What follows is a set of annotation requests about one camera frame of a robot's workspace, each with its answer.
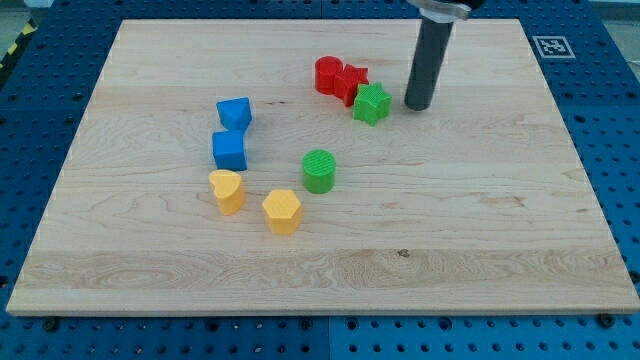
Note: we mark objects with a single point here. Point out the white fiducial marker tag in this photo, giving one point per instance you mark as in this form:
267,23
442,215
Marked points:
553,47

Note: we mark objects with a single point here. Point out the red cylinder block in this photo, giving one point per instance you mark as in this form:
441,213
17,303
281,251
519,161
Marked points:
325,70

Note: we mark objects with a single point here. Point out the silver metal rod mount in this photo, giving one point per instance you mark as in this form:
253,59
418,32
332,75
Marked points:
446,10

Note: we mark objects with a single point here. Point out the green star block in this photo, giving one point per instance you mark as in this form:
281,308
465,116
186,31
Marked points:
371,104

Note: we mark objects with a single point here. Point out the yellow heart block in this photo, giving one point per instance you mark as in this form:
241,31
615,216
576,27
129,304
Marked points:
228,190

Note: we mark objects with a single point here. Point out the light wooden board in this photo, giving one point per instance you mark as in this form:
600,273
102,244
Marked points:
478,205

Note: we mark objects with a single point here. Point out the yellow hexagon block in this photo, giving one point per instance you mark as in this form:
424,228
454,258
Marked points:
283,211

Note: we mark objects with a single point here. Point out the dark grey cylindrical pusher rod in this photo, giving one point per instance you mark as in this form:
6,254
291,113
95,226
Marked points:
431,45

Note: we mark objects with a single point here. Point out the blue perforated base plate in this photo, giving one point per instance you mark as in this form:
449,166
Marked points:
41,107

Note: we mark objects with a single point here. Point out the blue cube block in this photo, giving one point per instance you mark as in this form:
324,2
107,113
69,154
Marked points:
229,151

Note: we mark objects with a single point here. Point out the green cylinder block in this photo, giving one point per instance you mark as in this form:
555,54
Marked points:
319,168

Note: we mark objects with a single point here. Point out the blue triangular block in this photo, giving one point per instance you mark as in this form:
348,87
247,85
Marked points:
235,114

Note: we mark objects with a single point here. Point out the red star block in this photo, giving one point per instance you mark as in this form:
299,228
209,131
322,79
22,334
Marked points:
346,83

